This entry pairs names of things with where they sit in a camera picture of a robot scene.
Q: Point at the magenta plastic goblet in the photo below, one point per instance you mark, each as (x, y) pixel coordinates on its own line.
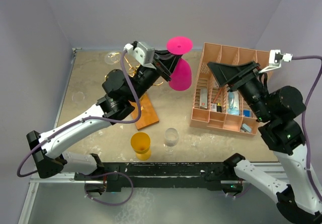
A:
(181, 78)

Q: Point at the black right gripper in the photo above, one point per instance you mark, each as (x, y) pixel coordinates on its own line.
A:
(233, 75)

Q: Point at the yellow plastic goblet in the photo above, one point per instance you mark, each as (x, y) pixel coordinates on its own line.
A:
(140, 142)

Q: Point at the clear wine glass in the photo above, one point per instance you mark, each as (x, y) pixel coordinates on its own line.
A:
(112, 58)
(171, 139)

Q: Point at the clear wine glass front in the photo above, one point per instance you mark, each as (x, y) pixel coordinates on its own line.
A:
(171, 139)

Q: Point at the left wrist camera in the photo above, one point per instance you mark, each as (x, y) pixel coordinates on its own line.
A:
(142, 53)

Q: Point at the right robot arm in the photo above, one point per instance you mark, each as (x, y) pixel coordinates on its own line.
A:
(299, 200)

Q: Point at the wooden rack base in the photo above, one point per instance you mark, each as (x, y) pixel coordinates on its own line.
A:
(149, 116)

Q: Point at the gold wire glass rack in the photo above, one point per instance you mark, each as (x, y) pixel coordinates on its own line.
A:
(133, 67)

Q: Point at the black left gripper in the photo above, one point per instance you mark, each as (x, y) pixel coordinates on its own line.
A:
(165, 61)

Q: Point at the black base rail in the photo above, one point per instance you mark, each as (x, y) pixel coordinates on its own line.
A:
(213, 176)

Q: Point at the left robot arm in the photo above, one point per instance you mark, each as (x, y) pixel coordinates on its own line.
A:
(122, 93)

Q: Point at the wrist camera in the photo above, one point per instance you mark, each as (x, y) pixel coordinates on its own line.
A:
(276, 58)
(142, 53)

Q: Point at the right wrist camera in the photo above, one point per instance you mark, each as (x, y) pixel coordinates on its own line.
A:
(276, 58)

